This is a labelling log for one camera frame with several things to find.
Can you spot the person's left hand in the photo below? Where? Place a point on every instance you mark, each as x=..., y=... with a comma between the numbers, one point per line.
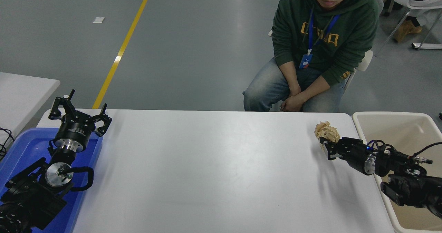
x=293, y=105

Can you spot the tan paper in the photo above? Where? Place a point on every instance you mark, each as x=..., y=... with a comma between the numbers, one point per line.
x=326, y=131

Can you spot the person's right hand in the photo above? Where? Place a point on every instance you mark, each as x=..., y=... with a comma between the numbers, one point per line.
x=295, y=91

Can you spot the person's left forearm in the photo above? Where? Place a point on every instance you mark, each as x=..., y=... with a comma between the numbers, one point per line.
x=316, y=88

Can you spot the person's right forearm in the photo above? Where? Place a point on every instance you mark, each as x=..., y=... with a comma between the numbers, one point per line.
x=289, y=76

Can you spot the white paper scrap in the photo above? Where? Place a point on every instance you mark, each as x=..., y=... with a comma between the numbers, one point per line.
x=98, y=19

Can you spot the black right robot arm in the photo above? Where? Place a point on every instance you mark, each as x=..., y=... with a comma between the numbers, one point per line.
x=411, y=188

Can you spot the large pale plastic bin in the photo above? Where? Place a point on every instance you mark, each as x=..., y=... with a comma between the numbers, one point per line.
x=397, y=126

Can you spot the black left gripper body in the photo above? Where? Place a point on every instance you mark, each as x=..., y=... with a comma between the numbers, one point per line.
x=74, y=131

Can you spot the seated person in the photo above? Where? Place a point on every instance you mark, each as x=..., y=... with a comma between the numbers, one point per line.
x=345, y=36

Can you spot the tan boot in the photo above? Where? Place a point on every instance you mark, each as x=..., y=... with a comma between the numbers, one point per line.
x=404, y=29

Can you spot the white side table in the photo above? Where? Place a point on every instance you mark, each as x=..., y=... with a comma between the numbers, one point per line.
x=20, y=95

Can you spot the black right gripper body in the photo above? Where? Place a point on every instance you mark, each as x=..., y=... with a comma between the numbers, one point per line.
x=355, y=157

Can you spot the blue plastic tray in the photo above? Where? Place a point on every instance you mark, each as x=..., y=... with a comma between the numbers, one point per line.
x=24, y=146

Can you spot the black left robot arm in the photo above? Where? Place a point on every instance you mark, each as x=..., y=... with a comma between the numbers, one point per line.
x=31, y=198

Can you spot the white and grey chair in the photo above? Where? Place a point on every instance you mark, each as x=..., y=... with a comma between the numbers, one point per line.
x=366, y=61

